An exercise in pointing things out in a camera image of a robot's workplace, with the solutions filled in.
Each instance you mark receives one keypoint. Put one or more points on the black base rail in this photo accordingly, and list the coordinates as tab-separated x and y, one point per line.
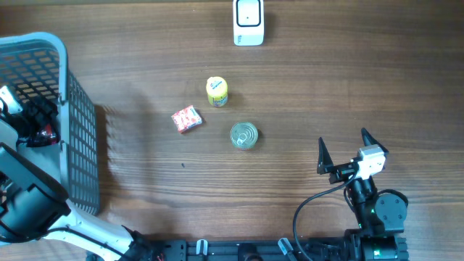
335	248

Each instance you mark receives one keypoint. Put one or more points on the grey plastic basket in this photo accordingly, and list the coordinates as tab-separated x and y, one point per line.
35	68

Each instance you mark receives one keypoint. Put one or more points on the black red snack packet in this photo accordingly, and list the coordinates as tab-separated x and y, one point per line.
46	136

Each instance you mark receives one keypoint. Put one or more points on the round tin can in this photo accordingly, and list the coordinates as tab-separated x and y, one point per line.
244	135

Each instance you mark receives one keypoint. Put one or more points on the yellow small bottle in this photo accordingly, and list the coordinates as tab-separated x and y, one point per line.
217	91

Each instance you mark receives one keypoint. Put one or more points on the red white small carton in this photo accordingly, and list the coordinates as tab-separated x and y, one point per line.
186	119

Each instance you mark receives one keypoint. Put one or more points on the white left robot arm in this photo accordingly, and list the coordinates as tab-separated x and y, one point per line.
49	179

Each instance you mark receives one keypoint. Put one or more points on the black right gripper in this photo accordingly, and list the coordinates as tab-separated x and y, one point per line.
326	165

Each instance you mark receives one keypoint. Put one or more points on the white barcode scanner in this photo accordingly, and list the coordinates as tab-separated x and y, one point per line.
248	22

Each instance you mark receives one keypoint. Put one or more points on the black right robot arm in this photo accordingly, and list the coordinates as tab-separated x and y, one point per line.
380	215

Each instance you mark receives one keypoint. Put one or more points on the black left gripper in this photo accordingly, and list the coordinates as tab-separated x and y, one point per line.
39	117

